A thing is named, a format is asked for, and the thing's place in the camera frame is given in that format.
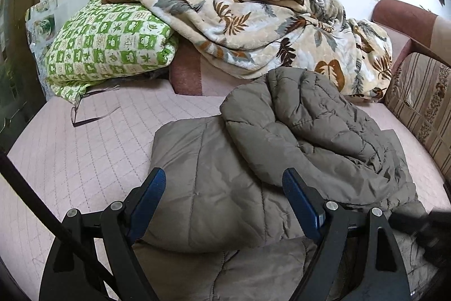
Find dark-framed eyeglasses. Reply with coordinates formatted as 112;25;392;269
70;85;120;128

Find striped floral sofa cushion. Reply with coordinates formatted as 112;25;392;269
385;53;450;181

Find black cable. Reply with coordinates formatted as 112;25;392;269
0;150;117;287

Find dark wooden glass cabinet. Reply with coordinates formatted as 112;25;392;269
1;0;45;152

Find green checkered pillow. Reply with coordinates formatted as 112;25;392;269
44;0;178;103

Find floral patterned plastic sheet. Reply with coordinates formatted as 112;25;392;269
25;0;57;54

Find grey-brown quilted puffer jacket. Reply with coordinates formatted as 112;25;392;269
134;67;425;300

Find beige leaf-print fleece blanket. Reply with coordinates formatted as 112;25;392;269
130;0;392;101

